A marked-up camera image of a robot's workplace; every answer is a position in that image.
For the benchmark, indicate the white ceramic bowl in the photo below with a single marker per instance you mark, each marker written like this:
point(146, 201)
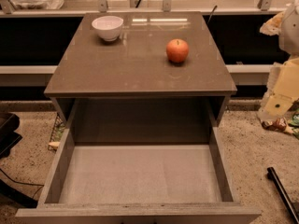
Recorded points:
point(108, 27)

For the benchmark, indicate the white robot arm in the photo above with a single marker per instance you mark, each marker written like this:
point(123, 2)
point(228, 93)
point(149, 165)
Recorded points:
point(288, 38)

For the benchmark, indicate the green packet on floor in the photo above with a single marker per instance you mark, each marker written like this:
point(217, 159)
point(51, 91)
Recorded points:
point(294, 123)

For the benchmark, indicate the black chair base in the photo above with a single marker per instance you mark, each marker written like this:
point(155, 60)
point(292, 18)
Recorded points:
point(9, 123)

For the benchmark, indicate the open grey top drawer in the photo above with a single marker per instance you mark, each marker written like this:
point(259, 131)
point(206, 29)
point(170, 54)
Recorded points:
point(139, 161)

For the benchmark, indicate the red apple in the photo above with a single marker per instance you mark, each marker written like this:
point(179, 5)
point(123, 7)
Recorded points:
point(177, 50)

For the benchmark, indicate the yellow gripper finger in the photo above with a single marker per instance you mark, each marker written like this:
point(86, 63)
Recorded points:
point(282, 90)
point(272, 26)

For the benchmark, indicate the black rod on floor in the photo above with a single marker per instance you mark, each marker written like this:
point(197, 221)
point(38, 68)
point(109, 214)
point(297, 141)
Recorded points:
point(292, 207)

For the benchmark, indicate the snack packet on floor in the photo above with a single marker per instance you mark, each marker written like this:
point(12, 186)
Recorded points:
point(278, 125)

